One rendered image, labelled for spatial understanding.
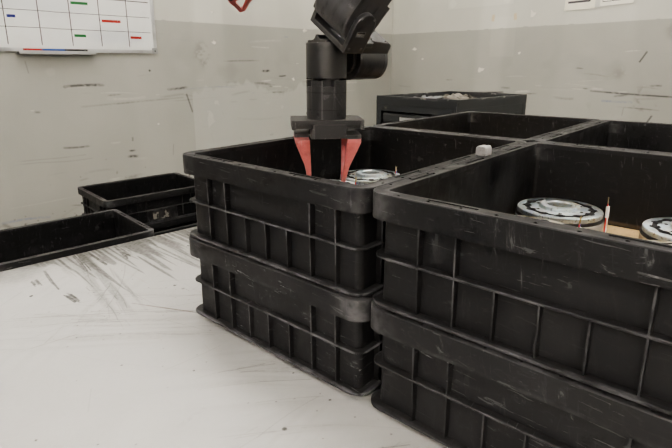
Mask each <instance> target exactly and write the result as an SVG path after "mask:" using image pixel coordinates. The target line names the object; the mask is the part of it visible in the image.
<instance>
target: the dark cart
mask: <svg viewBox="0 0 672 448"><path fill-rule="evenodd" d="M452 93H453V94H456V93H460V94H462V95H465V94H467V95H469V94H470V95H471V96H473V97H476V98H473V99H461V100H454V99H436V98H419V97H420V96H422V95H426V97H429V96H433V97H434V96H444V94H449V95H451V94H452ZM414 96H416V97H414ZM526 100H527V94H509V93H486V92H462V91H443V92H426V93H409V94H392V95H377V100H376V104H377V107H376V124H382V123H389V122H396V121H403V120H410V119H417V118H424V117H431V116H438V115H445V114H452V113H459V112H466V111H476V112H492V113H508V114H524V115H525V110H526Z"/></svg>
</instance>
